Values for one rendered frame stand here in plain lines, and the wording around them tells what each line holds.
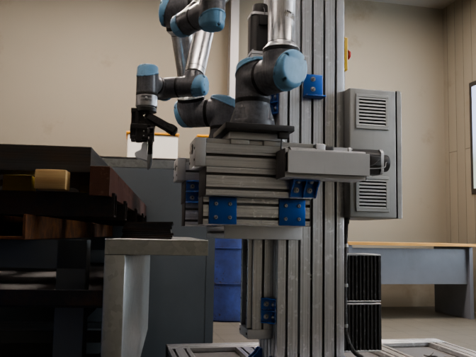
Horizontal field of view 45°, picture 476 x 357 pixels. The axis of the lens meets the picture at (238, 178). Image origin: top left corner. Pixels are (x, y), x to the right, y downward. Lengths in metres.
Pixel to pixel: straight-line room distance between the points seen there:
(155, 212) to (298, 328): 1.05
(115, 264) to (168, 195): 1.68
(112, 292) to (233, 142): 0.81
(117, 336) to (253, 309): 0.98
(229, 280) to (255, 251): 2.61
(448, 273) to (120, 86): 3.44
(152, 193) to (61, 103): 2.90
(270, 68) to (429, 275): 3.78
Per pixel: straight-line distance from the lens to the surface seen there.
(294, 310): 2.05
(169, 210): 2.80
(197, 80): 2.04
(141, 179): 2.81
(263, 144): 1.83
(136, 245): 1.13
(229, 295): 4.67
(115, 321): 1.15
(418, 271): 5.26
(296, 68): 1.78
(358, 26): 6.35
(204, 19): 1.68
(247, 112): 1.83
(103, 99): 5.57
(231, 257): 4.65
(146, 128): 1.98
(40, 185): 1.19
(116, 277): 1.14
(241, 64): 1.89
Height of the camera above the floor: 0.69
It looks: 6 degrees up
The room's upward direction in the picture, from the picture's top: 1 degrees clockwise
